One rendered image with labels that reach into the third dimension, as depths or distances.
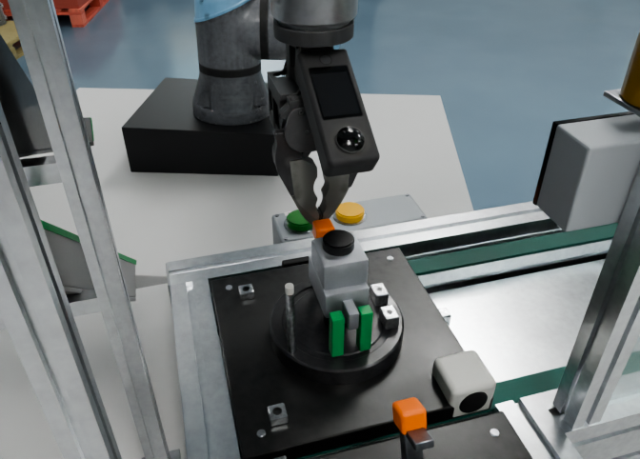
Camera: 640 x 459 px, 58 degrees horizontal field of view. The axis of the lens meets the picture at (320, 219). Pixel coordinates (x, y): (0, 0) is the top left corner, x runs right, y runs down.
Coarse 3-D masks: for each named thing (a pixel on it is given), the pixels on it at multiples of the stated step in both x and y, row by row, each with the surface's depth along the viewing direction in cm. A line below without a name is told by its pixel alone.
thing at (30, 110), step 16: (0, 48) 33; (0, 64) 33; (16, 64) 35; (0, 80) 33; (16, 80) 35; (0, 96) 33; (16, 96) 35; (32, 96) 37; (16, 112) 35; (32, 112) 37; (16, 128) 35; (32, 128) 37; (16, 144) 34; (32, 144) 37; (48, 144) 39
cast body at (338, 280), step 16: (320, 240) 55; (336, 240) 54; (352, 240) 54; (320, 256) 53; (336, 256) 53; (352, 256) 53; (320, 272) 54; (336, 272) 53; (352, 272) 53; (320, 288) 55; (336, 288) 54; (352, 288) 54; (368, 288) 54; (320, 304) 56; (336, 304) 54; (352, 304) 54; (368, 304) 56; (352, 320) 53
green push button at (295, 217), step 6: (294, 210) 80; (288, 216) 78; (294, 216) 78; (300, 216) 78; (288, 222) 78; (294, 222) 77; (300, 222) 77; (306, 222) 77; (294, 228) 77; (300, 228) 77; (306, 228) 77
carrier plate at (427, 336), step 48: (240, 336) 61; (432, 336) 61; (240, 384) 56; (288, 384) 56; (384, 384) 56; (432, 384) 56; (240, 432) 51; (288, 432) 51; (336, 432) 51; (384, 432) 53
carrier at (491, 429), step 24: (432, 432) 51; (456, 432) 51; (480, 432) 51; (504, 432) 51; (336, 456) 49; (360, 456) 49; (384, 456) 49; (432, 456) 49; (456, 456) 49; (480, 456) 49; (504, 456) 49; (528, 456) 49
